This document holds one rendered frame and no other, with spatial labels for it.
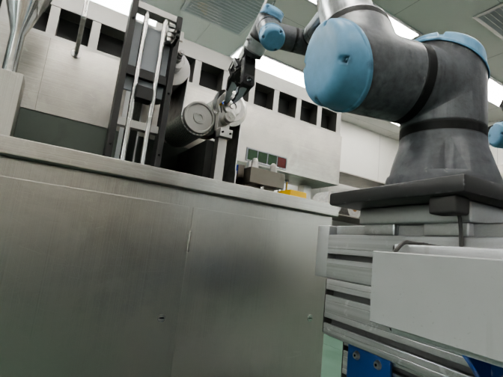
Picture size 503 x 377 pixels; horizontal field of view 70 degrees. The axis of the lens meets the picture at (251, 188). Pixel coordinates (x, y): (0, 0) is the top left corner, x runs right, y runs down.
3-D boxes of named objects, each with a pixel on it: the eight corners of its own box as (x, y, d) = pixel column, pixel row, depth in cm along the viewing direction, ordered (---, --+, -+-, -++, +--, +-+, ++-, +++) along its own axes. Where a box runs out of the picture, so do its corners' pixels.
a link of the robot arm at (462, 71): (512, 128, 49) (510, 38, 51) (428, 108, 46) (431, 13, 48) (444, 149, 60) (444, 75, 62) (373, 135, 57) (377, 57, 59)
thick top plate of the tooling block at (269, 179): (249, 181, 136) (251, 166, 137) (207, 190, 170) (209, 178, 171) (284, 188, 143) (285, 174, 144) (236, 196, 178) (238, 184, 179)
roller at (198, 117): (182, 128, 127) (186, 96, 129) (161, 142, 149) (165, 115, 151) (212, 136, 133) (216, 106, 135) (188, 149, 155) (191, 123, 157)
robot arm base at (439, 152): (529, 202, 48) (528, 132, 49) (454, 182, 41) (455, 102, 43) (430, 209, 61) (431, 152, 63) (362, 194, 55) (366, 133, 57)
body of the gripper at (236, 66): (244, 77, 137) (259, 48, 130) (249, 88, 131) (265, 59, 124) (226, 70, 133) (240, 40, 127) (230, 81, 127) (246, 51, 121)
